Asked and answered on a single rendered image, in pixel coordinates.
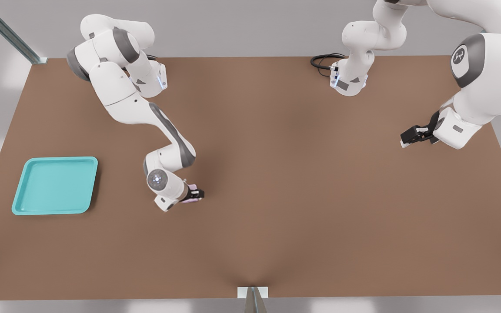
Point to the pale lilac phone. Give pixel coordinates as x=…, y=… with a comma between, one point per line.
x=192, y=187

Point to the pale blue-green tray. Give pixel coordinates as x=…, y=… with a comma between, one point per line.
x=55, y=186

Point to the silver frame post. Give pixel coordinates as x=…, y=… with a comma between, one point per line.
x=253, y=299
x=7, y=32

